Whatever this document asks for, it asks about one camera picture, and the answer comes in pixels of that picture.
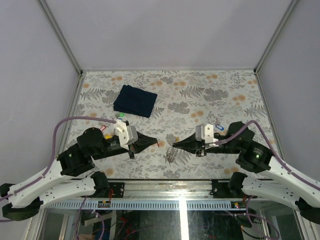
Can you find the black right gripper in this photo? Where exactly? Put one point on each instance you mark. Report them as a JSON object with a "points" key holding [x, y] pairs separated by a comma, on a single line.
{"points": [[190, 144]]}

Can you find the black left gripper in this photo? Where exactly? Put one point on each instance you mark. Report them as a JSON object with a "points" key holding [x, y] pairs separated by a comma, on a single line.
{"points": [[145, 142]]}

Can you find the metal keyring with yellow grip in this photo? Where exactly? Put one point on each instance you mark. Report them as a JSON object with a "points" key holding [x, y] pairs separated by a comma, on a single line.
{"points": [[171, 154]]}

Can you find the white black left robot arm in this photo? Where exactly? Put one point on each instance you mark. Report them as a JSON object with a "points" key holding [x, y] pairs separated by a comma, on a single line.
{"points": [[71, 174]]}

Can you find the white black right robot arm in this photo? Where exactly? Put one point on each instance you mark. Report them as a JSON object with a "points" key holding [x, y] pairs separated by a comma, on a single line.
{"points": [[291, 187]]}

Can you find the key with blue tag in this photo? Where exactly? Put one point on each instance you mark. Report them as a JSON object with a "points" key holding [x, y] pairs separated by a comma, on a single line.
{"points": [[219, 127]]}

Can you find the key with green tag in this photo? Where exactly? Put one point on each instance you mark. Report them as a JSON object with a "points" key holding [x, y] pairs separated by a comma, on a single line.
{"points": [[120, 115]]}

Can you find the floral patterned table mat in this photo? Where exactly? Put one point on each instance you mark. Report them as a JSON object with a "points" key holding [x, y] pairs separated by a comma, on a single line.
{"points": [[185, 99]]}

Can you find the dark navy folded cloth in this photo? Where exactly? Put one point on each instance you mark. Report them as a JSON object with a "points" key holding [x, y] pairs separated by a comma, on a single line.
{"points": [[135, 101]]}

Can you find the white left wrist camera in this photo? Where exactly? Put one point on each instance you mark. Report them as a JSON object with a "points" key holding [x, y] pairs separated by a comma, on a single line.
{"points": [[127, 134]]}

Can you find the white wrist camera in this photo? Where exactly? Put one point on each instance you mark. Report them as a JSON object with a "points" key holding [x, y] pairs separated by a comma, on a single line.
{"points": [[205, 133], [127, 134]]}

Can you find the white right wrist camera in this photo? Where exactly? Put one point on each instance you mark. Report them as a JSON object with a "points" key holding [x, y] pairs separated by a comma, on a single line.
{"points": [[205, 133]]}

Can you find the aluminium front rail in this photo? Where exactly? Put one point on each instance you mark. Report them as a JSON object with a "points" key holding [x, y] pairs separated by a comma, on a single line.
{"points": [[136, 189]]}

